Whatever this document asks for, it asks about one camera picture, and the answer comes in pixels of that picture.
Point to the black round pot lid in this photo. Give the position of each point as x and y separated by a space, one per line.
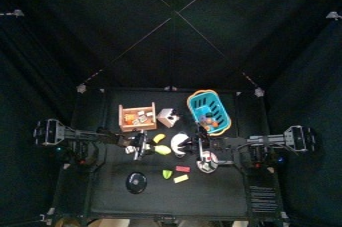
135 182

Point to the pale yellow wooden block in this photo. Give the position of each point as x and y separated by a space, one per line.
181 178

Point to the wooden crate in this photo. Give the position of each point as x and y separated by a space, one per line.
151 126

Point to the orange toy in basket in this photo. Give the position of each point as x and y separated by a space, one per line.
215 124

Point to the teal basket orange rim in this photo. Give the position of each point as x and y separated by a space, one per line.
209 107

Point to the metal frame corner bracket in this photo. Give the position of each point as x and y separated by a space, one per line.
18 13
260 91
333 15
82 88

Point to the white text label sticker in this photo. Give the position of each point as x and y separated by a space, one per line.
262 199

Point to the white carton box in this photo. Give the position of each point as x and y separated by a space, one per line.
167 117

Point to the red striped wooden block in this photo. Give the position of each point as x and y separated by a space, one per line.
183 169

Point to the green toy star fruit piece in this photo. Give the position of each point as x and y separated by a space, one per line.
167 173

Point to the orange toy in crate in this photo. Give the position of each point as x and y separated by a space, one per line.
130 119

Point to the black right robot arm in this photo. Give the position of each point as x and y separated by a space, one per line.
268 140

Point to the yellow-green ribbed toy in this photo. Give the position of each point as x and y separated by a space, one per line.
159 138

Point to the white bowl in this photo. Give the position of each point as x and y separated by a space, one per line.
207 164

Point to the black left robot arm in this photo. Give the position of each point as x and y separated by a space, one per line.
75 135

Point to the white toy pot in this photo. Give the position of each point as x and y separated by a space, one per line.
177 144

